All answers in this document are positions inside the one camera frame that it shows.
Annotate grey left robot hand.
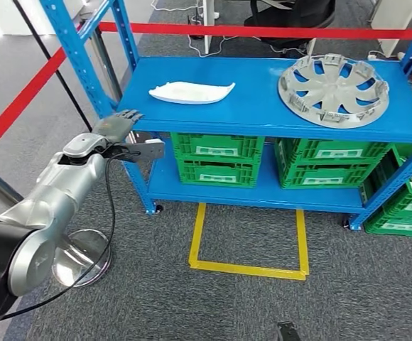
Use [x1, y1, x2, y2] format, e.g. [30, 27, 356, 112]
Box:
[92, 109, 145, 144]

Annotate white boat-shaped plastic part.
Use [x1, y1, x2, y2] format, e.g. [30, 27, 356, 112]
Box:
[148, 80, 236, 105]

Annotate blue metal shelf rack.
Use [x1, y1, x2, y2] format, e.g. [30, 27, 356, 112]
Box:
[39, 0, 412, 232]

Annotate red barrier belt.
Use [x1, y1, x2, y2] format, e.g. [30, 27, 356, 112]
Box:
[0, 47, 68, 161]
[100, 21, 412, 41]

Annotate white table leg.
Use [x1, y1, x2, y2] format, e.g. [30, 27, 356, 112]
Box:
[203, 0, 216, 54]

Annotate yellow floor tape marking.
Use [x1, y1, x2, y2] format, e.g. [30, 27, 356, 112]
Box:
[188, 203, 310, 282]

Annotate black office chair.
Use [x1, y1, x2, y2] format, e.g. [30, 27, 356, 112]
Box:
[244, 0, 336, 53]

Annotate grey wheel hubcap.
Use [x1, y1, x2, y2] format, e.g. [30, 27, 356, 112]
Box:
[278, 53, 391, 130]

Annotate white cabinet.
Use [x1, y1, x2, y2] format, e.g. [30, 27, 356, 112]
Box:
[370, 0, 412, 58]

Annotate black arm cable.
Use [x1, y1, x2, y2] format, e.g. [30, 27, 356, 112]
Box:
[0, 148, 141, 321]

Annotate chrome stanchion post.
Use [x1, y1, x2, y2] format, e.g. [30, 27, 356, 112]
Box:
[0, 160, 112, 288]
[79, 10, 153, 146]

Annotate black stanchion post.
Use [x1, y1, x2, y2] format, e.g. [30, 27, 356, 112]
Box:
[11, 0, 94, 134]

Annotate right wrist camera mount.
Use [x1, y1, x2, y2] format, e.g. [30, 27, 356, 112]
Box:
[276, 321, 301, 341]

